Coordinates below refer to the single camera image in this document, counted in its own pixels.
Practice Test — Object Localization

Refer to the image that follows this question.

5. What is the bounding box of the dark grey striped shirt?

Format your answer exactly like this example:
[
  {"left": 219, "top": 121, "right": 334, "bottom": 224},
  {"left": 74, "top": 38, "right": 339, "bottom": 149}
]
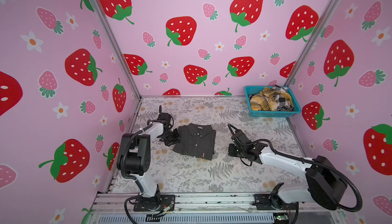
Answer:
[{"left": 173, "top": 123, "right": 216, "bottom": 161}]

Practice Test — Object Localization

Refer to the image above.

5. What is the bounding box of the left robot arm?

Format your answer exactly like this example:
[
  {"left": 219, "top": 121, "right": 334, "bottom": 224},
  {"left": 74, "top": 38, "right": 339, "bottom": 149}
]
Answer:
[{"left": 116, "top": 112, "right": 180, "bottom": 205}]

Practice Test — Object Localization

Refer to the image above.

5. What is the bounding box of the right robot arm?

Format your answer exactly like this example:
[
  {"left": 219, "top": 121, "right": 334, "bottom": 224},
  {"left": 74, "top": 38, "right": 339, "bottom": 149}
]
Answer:
[{"left": 229, "top": 131, "right": 347, "bottom": 210}]

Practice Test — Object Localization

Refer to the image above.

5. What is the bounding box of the yellow plaid shirt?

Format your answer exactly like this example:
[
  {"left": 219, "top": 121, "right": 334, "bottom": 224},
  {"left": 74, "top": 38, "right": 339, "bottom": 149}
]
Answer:
[{"left": 250, "top": 86, "right": 295, "bottom": 112}]

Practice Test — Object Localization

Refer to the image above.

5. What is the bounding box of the teal plastic basket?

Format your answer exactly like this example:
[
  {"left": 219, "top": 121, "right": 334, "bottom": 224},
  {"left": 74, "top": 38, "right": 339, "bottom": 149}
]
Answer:
[{"left": 245, "top": 86, "right": 301, "bottom": 118}]

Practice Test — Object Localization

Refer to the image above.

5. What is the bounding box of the left black cable conduit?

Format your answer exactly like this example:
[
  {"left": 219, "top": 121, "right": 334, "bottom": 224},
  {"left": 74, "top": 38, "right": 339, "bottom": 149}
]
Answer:
[{"left": 120, "top": 105, "right": 166, "bottom": 224}]

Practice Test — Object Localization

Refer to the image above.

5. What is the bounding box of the black cable conduit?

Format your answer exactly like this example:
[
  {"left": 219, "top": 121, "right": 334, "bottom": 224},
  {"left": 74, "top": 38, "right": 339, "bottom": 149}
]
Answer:
[
  {"left": 227, "top": 123, "right": 363, "bottom": 213},
  {"left": 120, "top": 105, "right": 166, "bottom": 224}
]

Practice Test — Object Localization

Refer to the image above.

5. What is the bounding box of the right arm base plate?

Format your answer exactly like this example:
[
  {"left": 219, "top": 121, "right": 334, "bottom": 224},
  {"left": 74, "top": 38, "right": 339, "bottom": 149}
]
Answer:
[{"left": 252, "top": 194, "right": 296, "bottom": 211}]

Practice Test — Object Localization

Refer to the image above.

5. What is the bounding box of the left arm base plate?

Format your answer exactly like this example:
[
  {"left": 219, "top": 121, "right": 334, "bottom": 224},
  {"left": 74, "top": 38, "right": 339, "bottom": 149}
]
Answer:
[{"left": 133, "top": 194, "right": 176, "bottom": 212}]

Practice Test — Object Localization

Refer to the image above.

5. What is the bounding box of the aluminium rail frame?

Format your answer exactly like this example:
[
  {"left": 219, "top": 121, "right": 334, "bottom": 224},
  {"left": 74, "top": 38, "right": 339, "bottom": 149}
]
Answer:
[{"left": 84, "top": 192, "right": 349, "bottom": 224}]

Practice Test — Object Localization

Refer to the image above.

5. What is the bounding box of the right black cable conduit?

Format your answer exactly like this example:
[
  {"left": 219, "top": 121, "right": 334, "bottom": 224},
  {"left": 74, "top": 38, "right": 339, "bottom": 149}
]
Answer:
[{"left": 227, "top": 123, "right": 363, "bottom": 213}]

